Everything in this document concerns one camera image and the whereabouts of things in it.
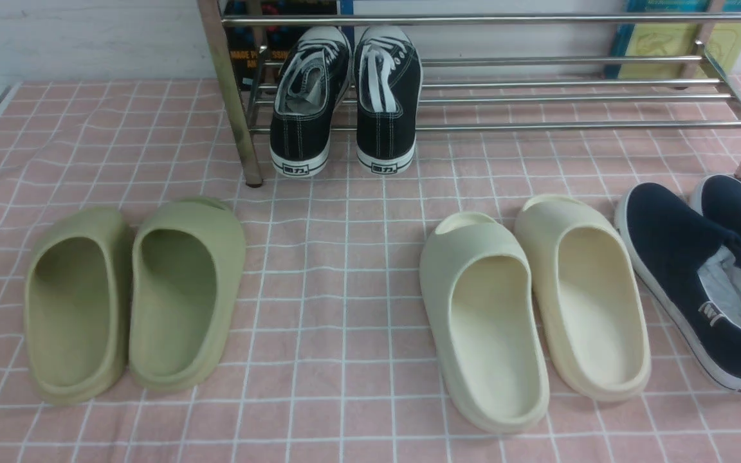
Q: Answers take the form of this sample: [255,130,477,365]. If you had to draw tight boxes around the metal shoe rack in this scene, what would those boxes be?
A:
[197,1,741,188]

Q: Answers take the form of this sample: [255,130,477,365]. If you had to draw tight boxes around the left navy slip-on shoe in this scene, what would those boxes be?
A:
[615,183,741,392]

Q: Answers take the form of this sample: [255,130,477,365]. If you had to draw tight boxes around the left cream slide slipper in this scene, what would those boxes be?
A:
[419,212,549,434]

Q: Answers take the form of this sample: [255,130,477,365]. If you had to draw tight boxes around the cream slide slipper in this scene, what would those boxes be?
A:
[419,212,549,434]
[514,194,651,402]

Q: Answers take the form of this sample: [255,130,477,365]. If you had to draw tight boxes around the pink checkered tablecloth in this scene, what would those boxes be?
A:
[0,81,741,462]

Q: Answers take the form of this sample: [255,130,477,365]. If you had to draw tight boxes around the right black canvas sneaker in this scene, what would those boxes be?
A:
[353,24,423,176]

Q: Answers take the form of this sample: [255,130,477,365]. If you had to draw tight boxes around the black canvas sneaker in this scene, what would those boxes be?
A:
[353,24,423,176]
[270,26,352,178]

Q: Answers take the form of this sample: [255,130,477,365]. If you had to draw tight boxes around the left black canvas sneaker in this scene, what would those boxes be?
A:
[270,26,352,178]

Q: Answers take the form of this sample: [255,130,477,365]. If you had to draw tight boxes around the right green slide slipper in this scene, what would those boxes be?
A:
[129,196,246,392]

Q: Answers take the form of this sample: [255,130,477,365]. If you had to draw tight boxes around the green slide slipper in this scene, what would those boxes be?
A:
[129,196,246,392]
[23,207,133,406]

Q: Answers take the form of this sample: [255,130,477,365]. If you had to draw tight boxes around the dark poster board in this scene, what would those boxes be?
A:
[223,1,354,91]

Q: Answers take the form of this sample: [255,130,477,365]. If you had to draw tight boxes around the right cream slide slipper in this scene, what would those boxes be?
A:
[514,194,651,402]

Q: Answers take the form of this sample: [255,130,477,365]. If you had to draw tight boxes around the left green slide slipper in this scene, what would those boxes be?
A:
[23,207,133,406]

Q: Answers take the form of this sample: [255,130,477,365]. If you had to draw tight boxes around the yellow blue poster board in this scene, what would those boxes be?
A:
[603,1,741,79]

